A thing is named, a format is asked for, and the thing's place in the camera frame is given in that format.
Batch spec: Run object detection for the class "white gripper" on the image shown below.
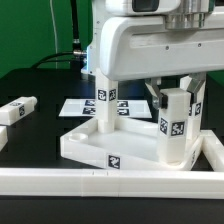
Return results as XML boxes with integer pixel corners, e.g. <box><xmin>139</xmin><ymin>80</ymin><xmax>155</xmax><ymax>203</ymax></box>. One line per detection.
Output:
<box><xmin>99</xmin><ymin>14</ymin><xmax>224</xmax><ymax>109</ymax></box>

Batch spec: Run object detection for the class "white desk top tray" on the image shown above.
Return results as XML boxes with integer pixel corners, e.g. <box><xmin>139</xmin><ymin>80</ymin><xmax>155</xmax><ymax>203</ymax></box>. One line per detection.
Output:
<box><xmin>60</xmin><ymin>117</ymin><xmax>203</xmax><ymax>171</ymax></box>

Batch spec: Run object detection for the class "white U-shaped marker base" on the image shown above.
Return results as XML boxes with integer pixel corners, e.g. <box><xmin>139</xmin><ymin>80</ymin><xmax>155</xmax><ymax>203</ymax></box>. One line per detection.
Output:
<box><xmin>59</xmin><ymin>99</ymin><xmax>152</xmax><ymax>118</ymax></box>

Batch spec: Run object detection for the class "white right fence rail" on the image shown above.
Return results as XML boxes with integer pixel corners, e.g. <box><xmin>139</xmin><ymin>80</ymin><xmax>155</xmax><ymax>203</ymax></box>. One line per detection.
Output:
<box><xmin>201</xmin><ymin>130</ymin><xmax>224</xmax><ymax>172</ymax></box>

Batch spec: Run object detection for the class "white fence rail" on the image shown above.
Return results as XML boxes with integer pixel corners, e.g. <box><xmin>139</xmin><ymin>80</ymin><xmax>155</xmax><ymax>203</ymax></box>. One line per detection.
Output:
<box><xmin>201</xmin><ymin>130</ymin><xmax>224</xmax><ymax>172</ymax></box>
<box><xmin>0</xmin><ymin>168</ymin><xmax>224</xmax><ymax>199</ymax></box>

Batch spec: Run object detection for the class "black cable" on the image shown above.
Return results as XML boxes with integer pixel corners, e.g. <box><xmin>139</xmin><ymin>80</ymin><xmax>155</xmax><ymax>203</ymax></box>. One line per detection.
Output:
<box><xmin>30</xmin><ymin>0</ymin><xmax>88</xmax><ymax>70</ymax></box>

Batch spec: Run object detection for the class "white thin cable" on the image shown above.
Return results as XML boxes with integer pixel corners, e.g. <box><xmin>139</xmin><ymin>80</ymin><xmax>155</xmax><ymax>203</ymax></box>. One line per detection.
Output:
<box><xmin>49</xmin><ymin>0</ymin><xmax>59</xmax><ymax>70</ymax></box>

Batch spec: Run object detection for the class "white front fence rail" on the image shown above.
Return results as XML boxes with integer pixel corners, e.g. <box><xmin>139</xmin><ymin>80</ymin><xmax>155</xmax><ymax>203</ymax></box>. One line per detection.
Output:
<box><xmin>0</xmin><ymin>168</ymin><xmax>224</xmax><ymax>199</ymax></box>

